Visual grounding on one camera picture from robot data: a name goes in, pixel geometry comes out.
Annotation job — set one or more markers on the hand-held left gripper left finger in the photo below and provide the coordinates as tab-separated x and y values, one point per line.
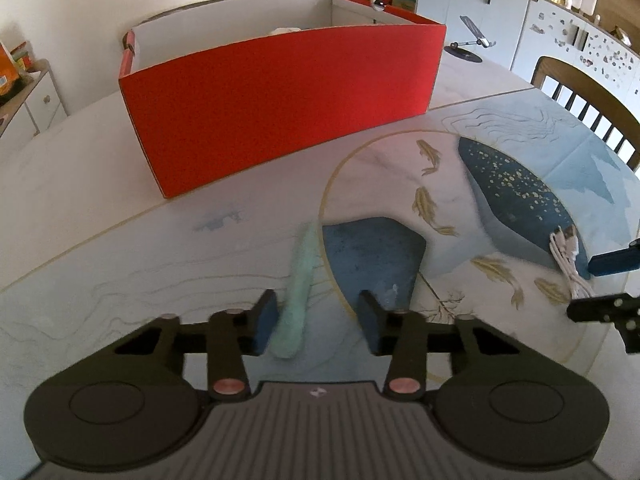
265	322

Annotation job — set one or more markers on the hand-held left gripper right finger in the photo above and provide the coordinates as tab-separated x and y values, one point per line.
375	322

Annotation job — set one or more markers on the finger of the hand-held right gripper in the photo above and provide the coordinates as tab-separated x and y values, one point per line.
600	309
615	261

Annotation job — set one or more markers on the light green stick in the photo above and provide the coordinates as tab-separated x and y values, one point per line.
300	290

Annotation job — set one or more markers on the red cardboard box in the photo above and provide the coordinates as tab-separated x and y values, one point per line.
280	105

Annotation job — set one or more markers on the phone stand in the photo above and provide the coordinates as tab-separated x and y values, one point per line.
462	52

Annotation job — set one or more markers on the white wooden sideboard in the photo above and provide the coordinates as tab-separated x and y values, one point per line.
42	100

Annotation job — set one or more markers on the orange snack bag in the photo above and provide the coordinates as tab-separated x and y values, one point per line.
6	72

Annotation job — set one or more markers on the white wooden wall cabinet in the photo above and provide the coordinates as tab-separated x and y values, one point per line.
500	15

